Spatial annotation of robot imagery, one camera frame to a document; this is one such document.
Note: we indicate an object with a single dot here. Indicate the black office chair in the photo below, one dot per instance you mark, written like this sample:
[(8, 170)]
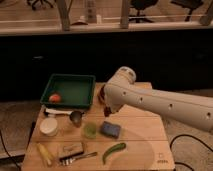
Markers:
[(139, 6)]

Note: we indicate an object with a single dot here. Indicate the small beige box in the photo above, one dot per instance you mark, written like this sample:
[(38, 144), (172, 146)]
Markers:
[(71, 150)]

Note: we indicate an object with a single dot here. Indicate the yellow corn cob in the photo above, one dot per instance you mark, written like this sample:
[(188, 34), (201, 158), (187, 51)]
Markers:
[(45, 154)]

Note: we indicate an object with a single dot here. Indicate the dark red bowl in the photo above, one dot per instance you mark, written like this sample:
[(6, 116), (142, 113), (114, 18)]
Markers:
[(101, 95)]

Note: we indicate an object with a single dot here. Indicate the wooden post left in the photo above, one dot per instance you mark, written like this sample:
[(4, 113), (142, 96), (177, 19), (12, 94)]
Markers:
[(63, 13)]

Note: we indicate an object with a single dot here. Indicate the green plastic cup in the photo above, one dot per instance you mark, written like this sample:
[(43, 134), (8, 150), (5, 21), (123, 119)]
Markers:
[(89, 130)]

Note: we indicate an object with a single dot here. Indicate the green pepper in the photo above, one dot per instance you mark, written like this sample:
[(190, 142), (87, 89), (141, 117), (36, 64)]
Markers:
[(112, 149)]

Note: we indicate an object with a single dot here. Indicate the wooden post middle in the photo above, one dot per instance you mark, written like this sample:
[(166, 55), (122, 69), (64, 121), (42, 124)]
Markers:
[(125, 9)]

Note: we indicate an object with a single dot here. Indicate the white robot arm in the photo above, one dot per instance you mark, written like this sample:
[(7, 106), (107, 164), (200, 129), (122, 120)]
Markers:
[(120, 90)]

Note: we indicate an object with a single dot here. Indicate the orange red fruit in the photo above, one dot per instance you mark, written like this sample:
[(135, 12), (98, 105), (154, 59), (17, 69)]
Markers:
[(55, 98)]

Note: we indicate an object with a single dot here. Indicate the metal fork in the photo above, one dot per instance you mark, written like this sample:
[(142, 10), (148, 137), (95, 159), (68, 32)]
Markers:
[(69, 161)]

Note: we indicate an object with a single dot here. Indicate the white round container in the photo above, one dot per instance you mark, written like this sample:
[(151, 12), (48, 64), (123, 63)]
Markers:
[(49, 126)]

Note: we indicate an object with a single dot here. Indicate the blue sponge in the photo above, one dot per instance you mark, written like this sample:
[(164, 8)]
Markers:
[(109, 129)]

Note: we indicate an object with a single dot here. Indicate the white handled utensil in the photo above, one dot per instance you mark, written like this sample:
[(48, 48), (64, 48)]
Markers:
[(51, 111)]

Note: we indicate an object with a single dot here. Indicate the metal cup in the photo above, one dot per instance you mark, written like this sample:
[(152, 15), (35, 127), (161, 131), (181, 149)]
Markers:
[(76, 118)]

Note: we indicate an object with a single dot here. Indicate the wooden post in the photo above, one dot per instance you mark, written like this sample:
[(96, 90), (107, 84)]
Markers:
[(63, 13), (125, 9)]

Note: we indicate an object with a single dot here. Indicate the green plastic tray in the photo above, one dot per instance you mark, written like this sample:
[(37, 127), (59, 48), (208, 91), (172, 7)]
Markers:
[(76, 91)]

